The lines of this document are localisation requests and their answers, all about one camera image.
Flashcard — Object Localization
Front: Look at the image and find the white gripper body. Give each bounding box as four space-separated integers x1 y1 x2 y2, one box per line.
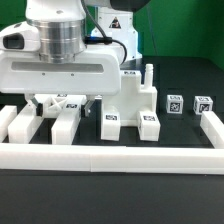
0 22 121 95

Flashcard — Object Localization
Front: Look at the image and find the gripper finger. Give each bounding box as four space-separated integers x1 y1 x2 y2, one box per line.
81 95 102 117
25 94 43 116

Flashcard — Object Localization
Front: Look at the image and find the white chair seat part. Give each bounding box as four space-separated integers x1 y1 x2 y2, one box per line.
101 64 157 126

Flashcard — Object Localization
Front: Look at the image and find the white left fence bar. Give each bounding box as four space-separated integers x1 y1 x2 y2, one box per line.
0 105 17 143

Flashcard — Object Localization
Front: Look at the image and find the white fence bar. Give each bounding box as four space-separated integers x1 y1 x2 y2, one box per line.
0 105 17 143
0 143 224 175
200 111 224 149

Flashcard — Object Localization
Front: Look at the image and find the white front fence bar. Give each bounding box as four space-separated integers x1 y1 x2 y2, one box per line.
0 143 224 175

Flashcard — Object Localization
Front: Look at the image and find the white tagged cube left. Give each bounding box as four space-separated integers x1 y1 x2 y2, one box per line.
166 95 184 114

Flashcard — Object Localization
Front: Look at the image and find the white tagged cube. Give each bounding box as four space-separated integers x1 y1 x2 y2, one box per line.
193 96 213 115
166 95 184 114

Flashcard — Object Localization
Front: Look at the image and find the white tagged cube right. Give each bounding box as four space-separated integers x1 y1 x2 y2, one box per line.
193 96 213 115

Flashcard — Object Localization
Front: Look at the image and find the white right fence bar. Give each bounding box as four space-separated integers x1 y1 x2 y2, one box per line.
200 111 224 149

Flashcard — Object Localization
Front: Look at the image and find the white chair back frame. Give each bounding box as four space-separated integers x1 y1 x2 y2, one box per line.
8 94 87 145

